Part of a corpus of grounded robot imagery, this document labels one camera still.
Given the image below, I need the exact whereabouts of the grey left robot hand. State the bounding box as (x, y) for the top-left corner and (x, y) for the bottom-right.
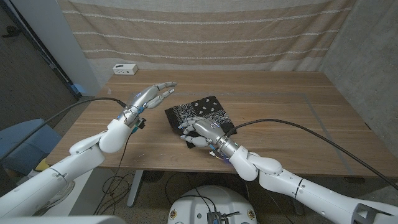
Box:
(126, 81), (178, 118)

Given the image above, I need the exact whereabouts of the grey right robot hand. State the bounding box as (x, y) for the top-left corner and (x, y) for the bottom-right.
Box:
(177, 116), (230, 149)

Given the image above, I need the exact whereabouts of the black paisley bandana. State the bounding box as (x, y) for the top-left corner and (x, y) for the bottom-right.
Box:
(164, 95), (238, 149)

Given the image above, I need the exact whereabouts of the white power strip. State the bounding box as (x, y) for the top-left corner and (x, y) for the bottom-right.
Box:
(112, 63), (139, 76)

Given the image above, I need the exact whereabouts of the white robot torso base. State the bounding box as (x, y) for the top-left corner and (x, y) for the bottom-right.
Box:
(167, 185), (258, 224)

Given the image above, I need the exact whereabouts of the beige striped backdrop cloth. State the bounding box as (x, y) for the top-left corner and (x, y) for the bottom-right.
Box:
(57, 0), (357, 72)

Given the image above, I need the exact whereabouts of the small grey torso box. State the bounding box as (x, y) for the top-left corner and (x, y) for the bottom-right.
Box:
(206, 211), (240, 224)

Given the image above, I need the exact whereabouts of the grey table leg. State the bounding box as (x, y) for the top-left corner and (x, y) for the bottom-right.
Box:
(126, 169), (144, 208)
(290, 198), (305, 216)

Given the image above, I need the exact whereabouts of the dark door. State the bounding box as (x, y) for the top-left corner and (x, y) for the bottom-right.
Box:
(0, 0), (78, 131)

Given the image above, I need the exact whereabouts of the yellow floor object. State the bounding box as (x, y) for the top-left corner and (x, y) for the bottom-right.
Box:
(34, 158), (50, 172)

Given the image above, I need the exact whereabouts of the blue padded seat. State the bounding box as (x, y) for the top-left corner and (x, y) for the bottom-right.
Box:
(0, 118), (63, 175)

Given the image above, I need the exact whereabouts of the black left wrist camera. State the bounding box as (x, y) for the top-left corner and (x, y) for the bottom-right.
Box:
(133, 117), (147, 130)

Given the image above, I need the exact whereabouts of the black torso cable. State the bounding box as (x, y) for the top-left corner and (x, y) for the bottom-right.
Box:
(164, 172), (218, 214)

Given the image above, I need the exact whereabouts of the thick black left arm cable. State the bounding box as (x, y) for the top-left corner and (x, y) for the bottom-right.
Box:
(0, 96), (127, 162)

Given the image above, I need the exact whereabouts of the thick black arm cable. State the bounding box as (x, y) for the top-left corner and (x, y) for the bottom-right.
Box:
(225, 118), (398, 191)
(0, 96), (127, 162)

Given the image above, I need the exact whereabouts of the loose black cable bundle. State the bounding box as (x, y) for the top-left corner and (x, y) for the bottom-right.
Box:
(93, 132), (136, 216)

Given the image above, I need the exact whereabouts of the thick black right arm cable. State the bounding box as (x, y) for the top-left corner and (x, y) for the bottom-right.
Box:
(225, 118), (398, 191)

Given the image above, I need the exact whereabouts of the black door handle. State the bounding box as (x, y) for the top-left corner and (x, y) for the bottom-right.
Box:
(1, 26), (21, 39)

